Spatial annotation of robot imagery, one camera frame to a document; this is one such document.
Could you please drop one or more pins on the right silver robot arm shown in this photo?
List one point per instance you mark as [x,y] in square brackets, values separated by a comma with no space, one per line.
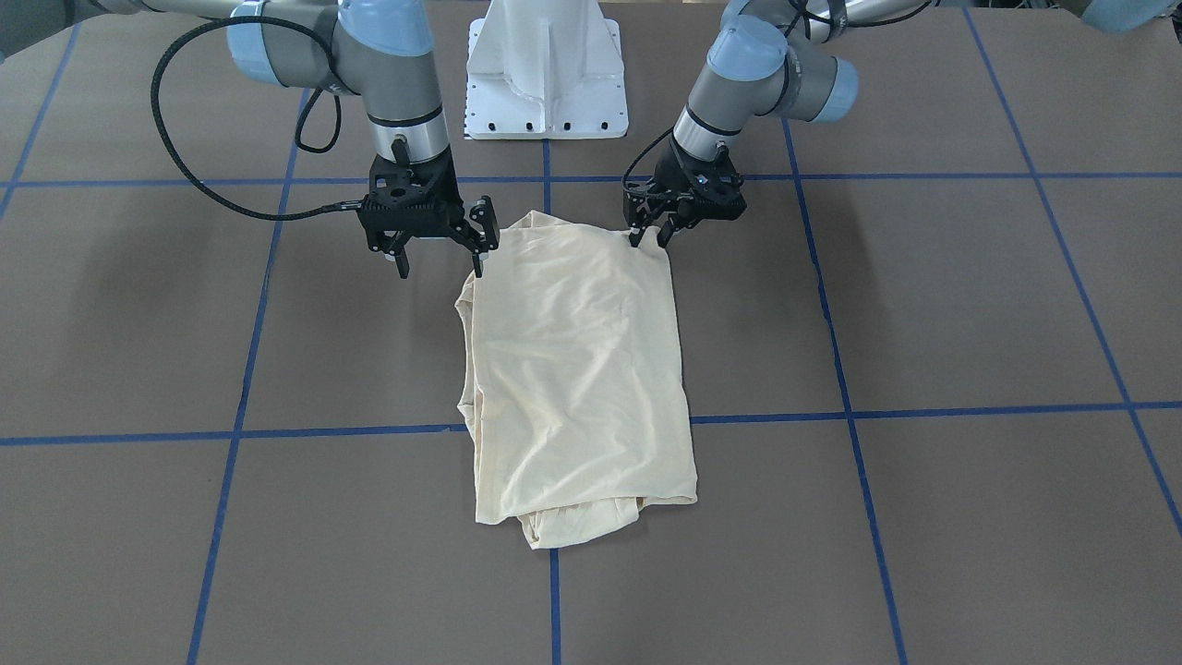
[380,51]

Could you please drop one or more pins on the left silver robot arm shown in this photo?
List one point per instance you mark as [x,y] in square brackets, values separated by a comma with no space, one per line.
[764,62]

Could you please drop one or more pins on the beige long-sleeve printed shirt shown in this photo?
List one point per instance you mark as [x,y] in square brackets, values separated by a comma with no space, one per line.
[573,389]

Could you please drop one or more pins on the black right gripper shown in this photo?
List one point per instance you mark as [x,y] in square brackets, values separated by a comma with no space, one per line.
[447,197]

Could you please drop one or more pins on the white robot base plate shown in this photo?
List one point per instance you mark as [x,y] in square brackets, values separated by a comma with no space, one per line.
[492,113]

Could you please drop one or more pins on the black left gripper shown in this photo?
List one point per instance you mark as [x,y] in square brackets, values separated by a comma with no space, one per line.
[671,179]

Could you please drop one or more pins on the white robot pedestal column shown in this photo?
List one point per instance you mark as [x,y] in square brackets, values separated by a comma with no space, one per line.
[545,51]

